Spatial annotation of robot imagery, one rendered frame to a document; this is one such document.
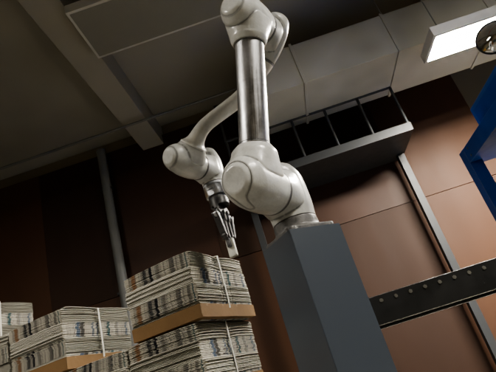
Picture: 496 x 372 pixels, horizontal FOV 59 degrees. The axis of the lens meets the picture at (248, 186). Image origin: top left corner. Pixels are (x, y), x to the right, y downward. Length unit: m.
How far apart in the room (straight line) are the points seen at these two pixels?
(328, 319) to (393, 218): 4.19
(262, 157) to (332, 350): 0.59
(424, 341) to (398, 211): 1.45
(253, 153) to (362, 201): 4.22
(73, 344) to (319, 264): 0.99
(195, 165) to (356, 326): 0.76
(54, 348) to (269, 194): 1.01
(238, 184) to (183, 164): 0.32
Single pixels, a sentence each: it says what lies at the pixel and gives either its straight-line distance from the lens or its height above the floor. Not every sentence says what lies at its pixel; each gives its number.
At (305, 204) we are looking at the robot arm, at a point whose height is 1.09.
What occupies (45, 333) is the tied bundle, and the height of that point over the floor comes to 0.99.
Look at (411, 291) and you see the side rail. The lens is 2.07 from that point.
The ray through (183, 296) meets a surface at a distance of 1.49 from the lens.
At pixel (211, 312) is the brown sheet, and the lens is 1.50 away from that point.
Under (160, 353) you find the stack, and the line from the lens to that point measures 1.54.
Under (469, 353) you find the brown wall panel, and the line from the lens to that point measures 5.37.
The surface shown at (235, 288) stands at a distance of 1.69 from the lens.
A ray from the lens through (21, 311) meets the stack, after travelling 2.55.
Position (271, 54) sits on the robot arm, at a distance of 1.73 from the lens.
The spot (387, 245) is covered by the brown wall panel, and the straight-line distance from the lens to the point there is 5.38.
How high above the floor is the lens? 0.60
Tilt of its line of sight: 23 degrees up
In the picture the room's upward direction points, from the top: 17 degrees counter-clockwise
